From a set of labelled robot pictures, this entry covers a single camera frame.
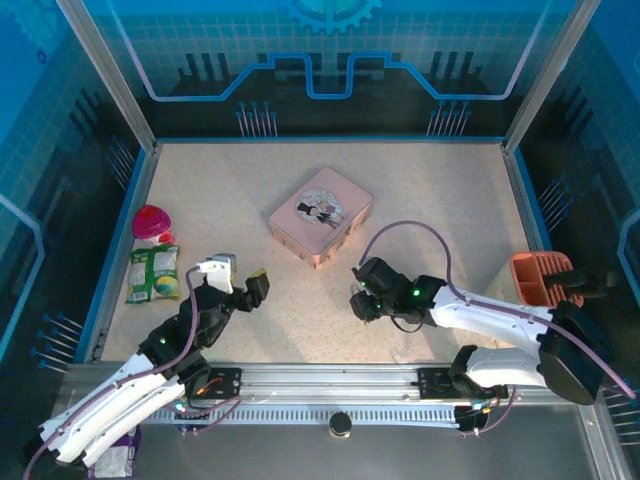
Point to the purple snack bag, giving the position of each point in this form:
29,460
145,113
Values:
122,457

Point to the aluminium frame post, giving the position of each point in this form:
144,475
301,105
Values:
107,75
547,75

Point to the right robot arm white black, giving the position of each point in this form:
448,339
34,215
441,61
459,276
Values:
500,320

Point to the pink red lidded cup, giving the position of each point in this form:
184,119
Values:
150,222

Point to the orange plastic rack holder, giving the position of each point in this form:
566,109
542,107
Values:
530,272

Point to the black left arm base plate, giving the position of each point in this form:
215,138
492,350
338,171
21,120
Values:
227,382

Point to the black round knob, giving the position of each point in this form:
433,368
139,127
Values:
340,426

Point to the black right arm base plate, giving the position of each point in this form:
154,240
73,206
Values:
432,384

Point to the aluminium mounting rail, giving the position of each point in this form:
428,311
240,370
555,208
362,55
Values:
330,382

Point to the pink tin box with couple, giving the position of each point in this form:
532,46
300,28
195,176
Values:
320,210

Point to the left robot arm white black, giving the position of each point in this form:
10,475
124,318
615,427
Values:
110,400

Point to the green snack bag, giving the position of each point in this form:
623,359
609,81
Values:
155,275

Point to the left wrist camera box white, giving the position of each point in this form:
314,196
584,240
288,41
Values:
220,272

